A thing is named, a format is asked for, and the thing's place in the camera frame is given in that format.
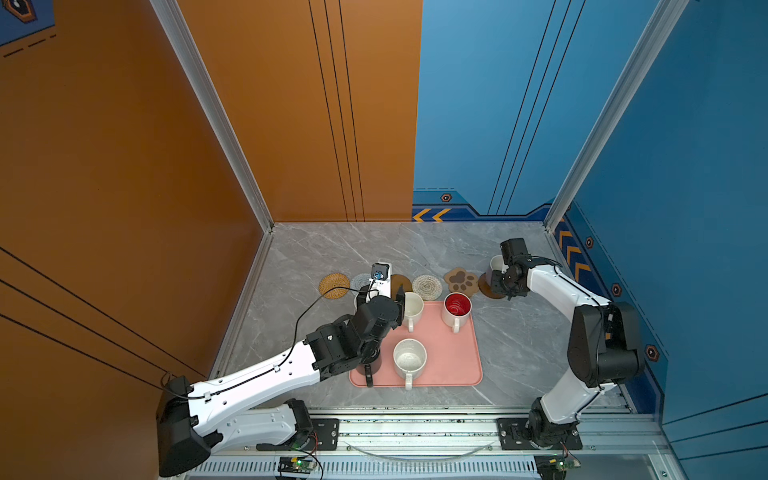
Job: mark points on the plain brown round coaster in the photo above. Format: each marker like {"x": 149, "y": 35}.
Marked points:
{"x": 400, "y": 282}

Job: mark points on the white patterned round coaster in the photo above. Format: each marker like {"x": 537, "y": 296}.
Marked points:
{"x": 428, "y": 287}

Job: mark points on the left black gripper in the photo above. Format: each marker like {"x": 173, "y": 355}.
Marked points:
{"x": 396, "y": 310}

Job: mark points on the right circuit board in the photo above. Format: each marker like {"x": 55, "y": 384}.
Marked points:
{"x": 556, "y": 468}

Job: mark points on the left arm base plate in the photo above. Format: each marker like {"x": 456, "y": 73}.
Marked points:
{"x": 319, "y": 434}

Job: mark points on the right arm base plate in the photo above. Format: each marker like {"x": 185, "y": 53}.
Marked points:
{"x": 517, "y": 433}

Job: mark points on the right aluminium corner post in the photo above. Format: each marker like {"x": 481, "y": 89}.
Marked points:
{"x": 651, "y": 41}

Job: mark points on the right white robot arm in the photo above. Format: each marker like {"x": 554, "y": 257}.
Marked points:
{"x": 605, "y": 347}

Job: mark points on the white mug purple handle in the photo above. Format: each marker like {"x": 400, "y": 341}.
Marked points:
{"x": 495, "y": 264}

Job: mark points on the aluminium front rail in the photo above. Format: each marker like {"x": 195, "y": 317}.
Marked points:
{"x": 455, "y": 432}

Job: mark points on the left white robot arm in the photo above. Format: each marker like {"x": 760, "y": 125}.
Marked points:
{"x": 195, "y": 420}

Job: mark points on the left green circuit board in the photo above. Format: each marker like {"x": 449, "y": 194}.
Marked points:
{"x": 296, "y": 467}

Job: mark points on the paw print brown coaster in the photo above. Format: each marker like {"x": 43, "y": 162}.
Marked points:
{"x": 459, "y": 280}

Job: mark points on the woven orange round coaster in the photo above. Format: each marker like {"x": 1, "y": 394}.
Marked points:
{"x": 334, "y": 286}

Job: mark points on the pink rectangular tray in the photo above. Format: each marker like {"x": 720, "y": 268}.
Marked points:
{"x": 453, "y": 360}

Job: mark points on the aluminium corner post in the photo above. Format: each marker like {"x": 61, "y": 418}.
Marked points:
{"x": 176, "y": 29}
{"x": 651, "y": 41}

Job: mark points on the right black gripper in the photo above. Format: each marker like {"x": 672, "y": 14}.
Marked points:
{"x": 497, "y": 288}

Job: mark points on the grey round patterned coaster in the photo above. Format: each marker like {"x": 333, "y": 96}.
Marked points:
{"x": 360, "y": 283}

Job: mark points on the cream white mug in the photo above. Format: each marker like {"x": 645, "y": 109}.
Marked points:
{"x": 413, "y": 310}

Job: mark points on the white mug front centre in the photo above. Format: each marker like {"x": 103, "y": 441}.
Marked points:
{"x": 410, "y": 358}

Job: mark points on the dark brown round coaster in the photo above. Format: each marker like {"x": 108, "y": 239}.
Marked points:
{"x": 486, "y": 290}

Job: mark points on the red interior mug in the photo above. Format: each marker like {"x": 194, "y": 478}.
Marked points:
{"x": 456, "y": 311}

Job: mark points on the black mug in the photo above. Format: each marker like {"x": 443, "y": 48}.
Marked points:
{"x": 368, "y": 370}

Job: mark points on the left aluminium corner post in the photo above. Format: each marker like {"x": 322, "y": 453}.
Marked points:
{"x": 176, "y": 29}

